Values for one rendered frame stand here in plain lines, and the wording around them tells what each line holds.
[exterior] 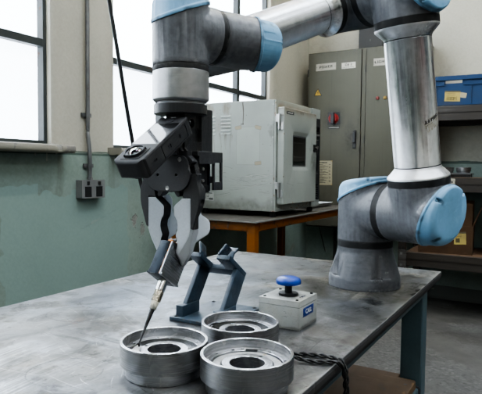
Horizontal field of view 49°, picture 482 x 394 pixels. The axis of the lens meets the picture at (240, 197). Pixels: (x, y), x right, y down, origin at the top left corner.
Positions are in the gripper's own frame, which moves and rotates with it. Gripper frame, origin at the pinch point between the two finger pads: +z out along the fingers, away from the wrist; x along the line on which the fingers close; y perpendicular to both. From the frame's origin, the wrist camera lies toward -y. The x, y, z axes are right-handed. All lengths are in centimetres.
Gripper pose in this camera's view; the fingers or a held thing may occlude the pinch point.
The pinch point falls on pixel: (171, 256)
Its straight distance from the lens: 71.7
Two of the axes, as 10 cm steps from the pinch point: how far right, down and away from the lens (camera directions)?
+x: -8.7, -0.3, 5.0
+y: 5.0, -0.4, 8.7
